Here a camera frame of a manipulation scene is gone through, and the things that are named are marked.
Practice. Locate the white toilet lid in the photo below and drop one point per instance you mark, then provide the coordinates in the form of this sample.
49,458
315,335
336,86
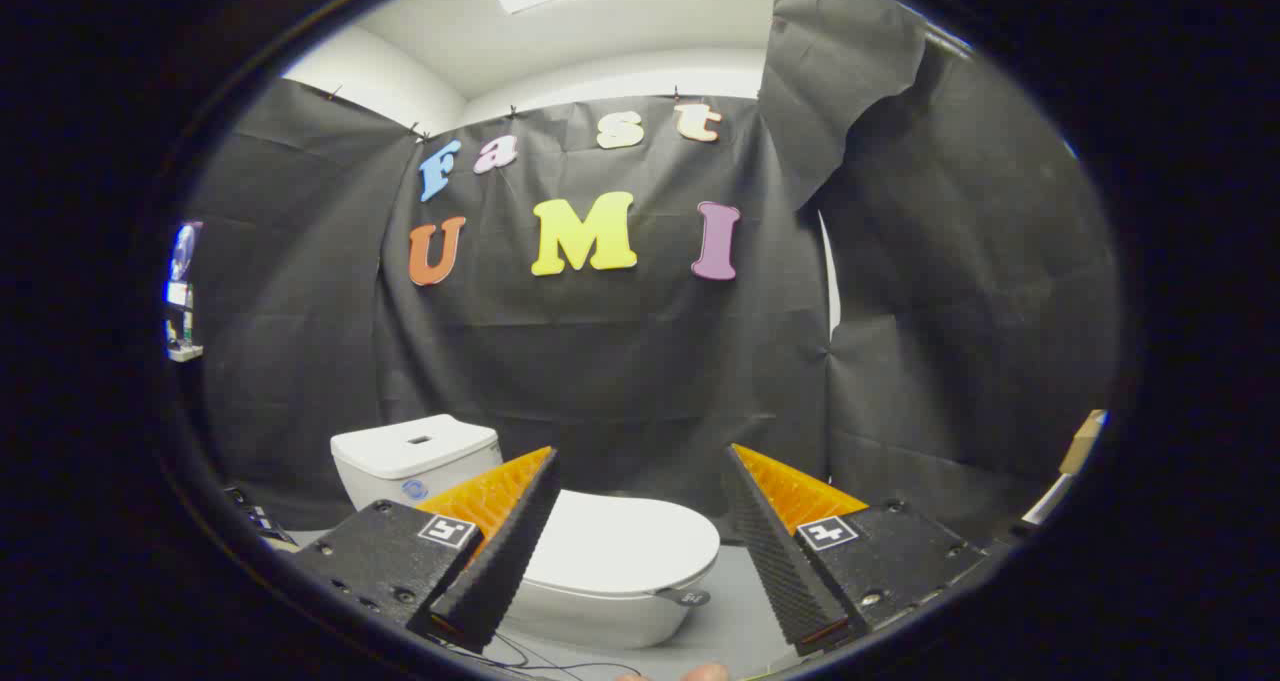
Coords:
620,541

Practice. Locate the cardboard box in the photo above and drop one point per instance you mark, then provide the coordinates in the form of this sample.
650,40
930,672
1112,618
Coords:
1085,441

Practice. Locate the black backdrop cloth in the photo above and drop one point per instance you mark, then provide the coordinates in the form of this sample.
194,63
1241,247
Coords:
620,361

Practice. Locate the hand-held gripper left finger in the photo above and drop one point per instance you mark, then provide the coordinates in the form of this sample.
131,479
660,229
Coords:
505,551

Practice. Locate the white ceramic toilet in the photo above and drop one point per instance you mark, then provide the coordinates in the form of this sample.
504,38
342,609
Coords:
400,451

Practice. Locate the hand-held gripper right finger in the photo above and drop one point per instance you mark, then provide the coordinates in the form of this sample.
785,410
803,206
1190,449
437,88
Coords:
775,551

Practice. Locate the white cluttered shelf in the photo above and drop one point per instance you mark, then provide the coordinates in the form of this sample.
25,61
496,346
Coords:
182,301

